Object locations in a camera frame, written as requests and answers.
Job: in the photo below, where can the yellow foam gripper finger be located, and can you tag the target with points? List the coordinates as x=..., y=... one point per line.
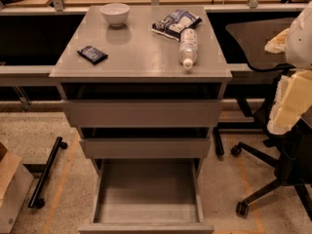
x=293, y=98
x=278, y=43

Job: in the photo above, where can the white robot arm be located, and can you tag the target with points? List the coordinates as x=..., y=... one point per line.
x=299, y=41

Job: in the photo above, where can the grey drawer cabinet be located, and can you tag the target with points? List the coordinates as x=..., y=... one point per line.
x=91, y=89

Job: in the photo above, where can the grey middle drawer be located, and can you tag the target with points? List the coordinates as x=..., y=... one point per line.
x=139, y=148

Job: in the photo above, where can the grey open bottom drawer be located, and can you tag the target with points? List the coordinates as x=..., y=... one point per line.
x=147, y=196

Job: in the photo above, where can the grey top drawer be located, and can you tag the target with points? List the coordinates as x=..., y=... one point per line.
x=142, y=113

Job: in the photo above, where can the black office chair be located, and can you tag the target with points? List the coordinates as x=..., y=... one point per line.
x=293, y=166

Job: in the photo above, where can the clear plastic water bottle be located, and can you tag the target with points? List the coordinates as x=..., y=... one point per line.
x=188, y=48

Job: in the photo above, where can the blue white snack bag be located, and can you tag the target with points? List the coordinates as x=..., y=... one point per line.
x=174, y=23

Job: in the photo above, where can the white ceramic bowl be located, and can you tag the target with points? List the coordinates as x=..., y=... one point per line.
x=115, y=14

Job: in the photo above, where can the long grey workbench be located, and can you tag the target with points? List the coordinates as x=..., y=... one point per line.
x=231, y=40

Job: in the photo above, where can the black wheeled bar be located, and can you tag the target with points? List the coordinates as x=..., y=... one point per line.
x=36, y=202

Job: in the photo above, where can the cardboard box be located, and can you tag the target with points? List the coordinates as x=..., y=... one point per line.
x=9, y=163

